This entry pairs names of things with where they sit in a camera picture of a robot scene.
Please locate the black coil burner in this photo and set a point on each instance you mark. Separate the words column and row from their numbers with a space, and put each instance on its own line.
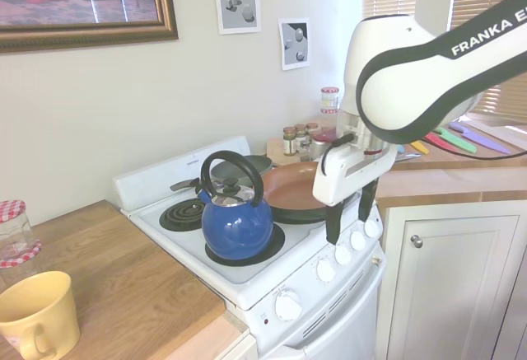
column 177, row 216
column 278, row 241

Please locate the white drawer cabinet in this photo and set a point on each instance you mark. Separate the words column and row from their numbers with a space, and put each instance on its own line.
column 247, row 351

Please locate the copper nonstick frying pan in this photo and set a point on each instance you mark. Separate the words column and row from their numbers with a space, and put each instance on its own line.
column 288, row 189

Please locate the white electric stove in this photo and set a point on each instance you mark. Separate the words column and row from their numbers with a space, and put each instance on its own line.
column 304, row 234

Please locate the pink kitchen knife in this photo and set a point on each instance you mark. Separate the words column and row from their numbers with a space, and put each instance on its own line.
column 438, row 141

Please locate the white stove knob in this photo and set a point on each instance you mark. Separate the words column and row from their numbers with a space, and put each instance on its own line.
column 372, row 227
column 342, row 255
column 325, row 270
column 357, row 240

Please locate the green kitchen knife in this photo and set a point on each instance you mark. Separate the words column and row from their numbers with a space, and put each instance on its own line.
column 455, row 138

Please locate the large white oven knob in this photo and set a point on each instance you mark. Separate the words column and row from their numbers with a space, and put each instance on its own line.
column 288, row 304

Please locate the glass jar red checkered lid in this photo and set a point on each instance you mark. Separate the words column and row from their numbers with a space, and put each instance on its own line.
column 24, row 255
column 329, row 97
column 14, row 228
column 328, row 113

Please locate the wooden cutting board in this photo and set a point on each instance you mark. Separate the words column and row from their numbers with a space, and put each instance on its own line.
column 273, row 150

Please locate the silver cabinet knob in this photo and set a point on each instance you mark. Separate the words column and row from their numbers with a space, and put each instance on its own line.
column 417, row 241

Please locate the white oven door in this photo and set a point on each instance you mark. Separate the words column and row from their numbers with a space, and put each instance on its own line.
column 350, row 335

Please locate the glass spice jar brown lid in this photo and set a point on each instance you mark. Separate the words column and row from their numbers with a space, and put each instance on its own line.
column 290, row 141
column 301, row 134
column 312, row 128

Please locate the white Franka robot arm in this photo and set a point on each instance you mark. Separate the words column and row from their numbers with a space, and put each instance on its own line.
column 395, row 88

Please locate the yellow kitchen knife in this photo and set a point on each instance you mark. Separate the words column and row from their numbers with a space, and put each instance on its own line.
column 420, row 148

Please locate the dark grey frying pan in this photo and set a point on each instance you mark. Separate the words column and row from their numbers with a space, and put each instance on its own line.
column 264, row 164

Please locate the yellow ceramic mug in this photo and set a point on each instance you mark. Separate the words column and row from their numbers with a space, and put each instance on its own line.
column 41, row 306

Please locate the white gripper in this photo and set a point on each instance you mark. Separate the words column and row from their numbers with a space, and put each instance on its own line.
column 354, row 170

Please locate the dark red lidded container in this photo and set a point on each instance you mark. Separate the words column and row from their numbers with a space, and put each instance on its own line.
column 328, row 133

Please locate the purple kitchen knife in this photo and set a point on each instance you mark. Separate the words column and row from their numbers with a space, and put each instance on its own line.
column 481, row 137

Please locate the grey shapes paper print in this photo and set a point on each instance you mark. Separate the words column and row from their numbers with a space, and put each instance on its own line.
column 236, row 1
column 295, row 43

